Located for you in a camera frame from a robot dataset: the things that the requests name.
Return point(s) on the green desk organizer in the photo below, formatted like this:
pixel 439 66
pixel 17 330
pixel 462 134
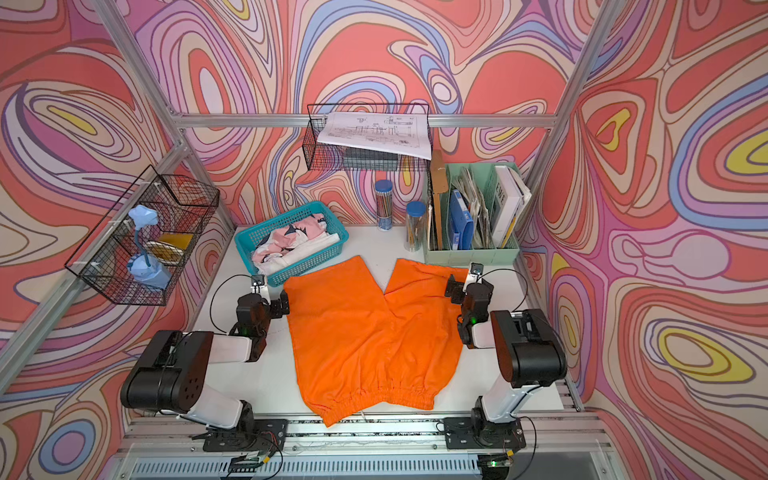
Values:
pixel 475 181

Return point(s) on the short clear tube blue lid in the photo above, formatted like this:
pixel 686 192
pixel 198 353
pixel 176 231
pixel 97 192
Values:
pixel 415 215

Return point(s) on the pink white folded clothes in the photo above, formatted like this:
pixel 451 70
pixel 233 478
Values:
pixel 292 244

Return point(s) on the brown cardboard folder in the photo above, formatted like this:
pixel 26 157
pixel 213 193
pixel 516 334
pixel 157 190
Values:
pixel 439 182

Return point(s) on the black wire basket wall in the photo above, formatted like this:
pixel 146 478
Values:
pixel 325 157
pixel 184 205

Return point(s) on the orange shorts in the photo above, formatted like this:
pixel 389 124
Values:
pixel 356 345

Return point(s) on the aluminium rail front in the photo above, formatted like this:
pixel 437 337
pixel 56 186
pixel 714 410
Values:
pixel 558 432

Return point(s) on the black wire basket back wall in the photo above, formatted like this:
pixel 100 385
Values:
pixel 325 157

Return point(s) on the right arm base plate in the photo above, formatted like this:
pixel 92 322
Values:
pixel 465 433

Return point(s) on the yellow roll in basket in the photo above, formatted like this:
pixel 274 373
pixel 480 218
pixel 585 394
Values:
pixel 169 248

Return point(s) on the white book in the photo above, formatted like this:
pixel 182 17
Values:
pixel 510 196

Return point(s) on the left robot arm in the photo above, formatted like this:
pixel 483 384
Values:
pixel 170 378

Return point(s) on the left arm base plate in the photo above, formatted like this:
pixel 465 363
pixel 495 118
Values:
pixel 259 435

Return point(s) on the teal plastic basket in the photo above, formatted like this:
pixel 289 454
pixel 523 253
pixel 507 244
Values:
pixel 247 240

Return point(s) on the blue folder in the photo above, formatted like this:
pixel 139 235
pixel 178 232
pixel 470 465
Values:
pixel 461 222

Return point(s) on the tall clear tube blue lid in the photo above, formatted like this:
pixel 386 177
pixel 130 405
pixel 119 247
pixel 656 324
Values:
pixel 383 190

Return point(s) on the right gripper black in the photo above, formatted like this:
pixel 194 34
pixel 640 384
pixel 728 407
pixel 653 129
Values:
pixel 454 289

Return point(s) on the white printed paper sheet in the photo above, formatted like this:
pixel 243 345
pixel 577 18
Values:
pixel 402 134

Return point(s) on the black wire basket left wall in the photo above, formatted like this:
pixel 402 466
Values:
pixel 184 205

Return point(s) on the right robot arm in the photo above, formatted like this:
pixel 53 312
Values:
pixel 529 356

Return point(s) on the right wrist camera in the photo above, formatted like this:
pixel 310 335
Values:
pixel 475 272

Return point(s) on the light blue desk lamp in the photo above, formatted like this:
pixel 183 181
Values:
pixel 145 268

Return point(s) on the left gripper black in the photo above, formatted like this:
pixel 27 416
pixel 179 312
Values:
pixel 276 305

